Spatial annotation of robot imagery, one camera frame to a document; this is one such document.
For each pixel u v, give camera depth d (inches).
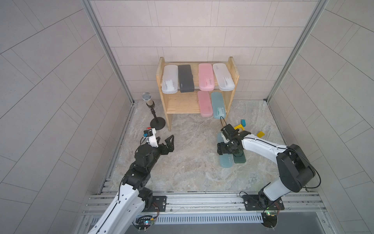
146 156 21.0
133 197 19.6
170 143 26.0
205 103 34.4
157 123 40.2
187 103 35.0
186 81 26.8
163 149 25.6
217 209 27.9
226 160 31.9
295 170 17.3
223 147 30.9
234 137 26.1
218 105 33.9
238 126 39.4
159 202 27.9
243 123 40.1
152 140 25.2
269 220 26.6
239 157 34.1
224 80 26.8
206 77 27.3
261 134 38.3
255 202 27.8
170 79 26.8
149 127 40.1
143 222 25.5
